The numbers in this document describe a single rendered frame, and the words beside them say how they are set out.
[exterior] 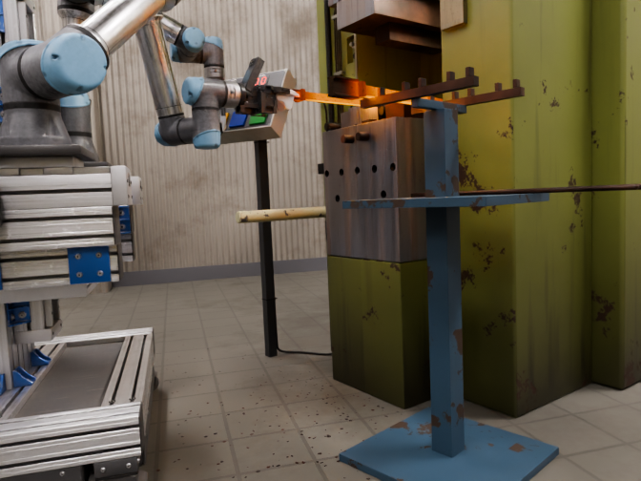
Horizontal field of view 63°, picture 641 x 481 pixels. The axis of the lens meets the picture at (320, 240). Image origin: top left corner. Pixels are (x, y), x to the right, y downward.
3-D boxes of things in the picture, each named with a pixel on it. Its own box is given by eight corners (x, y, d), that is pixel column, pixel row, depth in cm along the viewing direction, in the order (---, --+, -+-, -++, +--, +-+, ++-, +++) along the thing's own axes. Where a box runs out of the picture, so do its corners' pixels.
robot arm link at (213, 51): (197, 40, 198) (220, 42, 202) (199, 70, 199) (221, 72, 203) (201, 33, 191) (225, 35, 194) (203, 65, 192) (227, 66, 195)
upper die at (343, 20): (374, 12, 171) (373, -17, 171) (337, 30, 188) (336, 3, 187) (460, 31, 196) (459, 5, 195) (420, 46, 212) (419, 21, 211)
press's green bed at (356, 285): (403, 409, 167) (400, 263, 163) (332, 379, 198) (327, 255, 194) (511, 370, 199) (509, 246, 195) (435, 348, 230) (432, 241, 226)
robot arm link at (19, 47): (43, 112, 129) (38, 55, 127) (75, 105, 121) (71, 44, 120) (-10, 106, 119) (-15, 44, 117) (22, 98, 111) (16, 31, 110)
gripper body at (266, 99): (266, 117, 163) (231, 115, 156) (265, 89, 162) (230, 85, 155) (279, 113, 157) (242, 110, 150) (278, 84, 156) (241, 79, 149)
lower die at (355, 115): (378, 123, 174) (377, 97, 174) (341, 131, 191) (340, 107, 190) (462, 129, 199) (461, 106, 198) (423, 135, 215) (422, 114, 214)
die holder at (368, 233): (400, 262, 163) (395, 116, 159) (327, 255, 194) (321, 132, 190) (509, 246, 195) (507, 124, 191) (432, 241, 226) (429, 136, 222)
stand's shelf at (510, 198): (485, 206, 106) (485, 196, 106) (342, 208, 135) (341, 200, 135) (548, 200, 126) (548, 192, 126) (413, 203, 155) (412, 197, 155)
